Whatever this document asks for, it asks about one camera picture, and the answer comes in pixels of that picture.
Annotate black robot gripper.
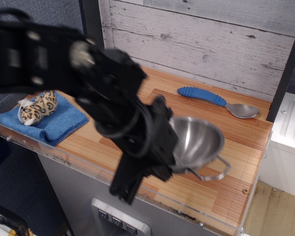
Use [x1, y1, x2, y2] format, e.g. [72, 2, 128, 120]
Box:
[95, 95, 178, 205]

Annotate dark grey vertical post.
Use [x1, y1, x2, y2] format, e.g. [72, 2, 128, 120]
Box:
[79, 0, 105, 49]

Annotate silver dispenser panel with buttons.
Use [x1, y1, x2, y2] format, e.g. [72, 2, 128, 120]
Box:
[91, 198, 151, 236]

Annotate white cabinet on right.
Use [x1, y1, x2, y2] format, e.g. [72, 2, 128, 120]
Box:
[259, 92, 295, 196]

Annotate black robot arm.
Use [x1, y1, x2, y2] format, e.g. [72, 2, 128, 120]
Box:
[0, 8, 178, 204]

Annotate leopard print plush toy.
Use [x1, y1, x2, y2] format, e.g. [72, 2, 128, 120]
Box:
[18, 90, 58, 126]

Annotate dark right vertical post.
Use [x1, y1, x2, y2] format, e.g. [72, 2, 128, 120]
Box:
[266, 41, 295, 122]

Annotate blue handled metal spoon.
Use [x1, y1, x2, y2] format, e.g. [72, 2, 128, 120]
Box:
[177, 87, 259, 118]

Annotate stainless steel colander bowl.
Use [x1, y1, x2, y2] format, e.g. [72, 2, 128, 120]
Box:
[169, 117, 231, 181]

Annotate folded blue cloth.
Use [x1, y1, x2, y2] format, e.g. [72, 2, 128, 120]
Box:
[0, 93, 89, 146]

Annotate yellow object bottom left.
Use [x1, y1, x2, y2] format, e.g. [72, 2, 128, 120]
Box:
[8, 229, 32, 236]

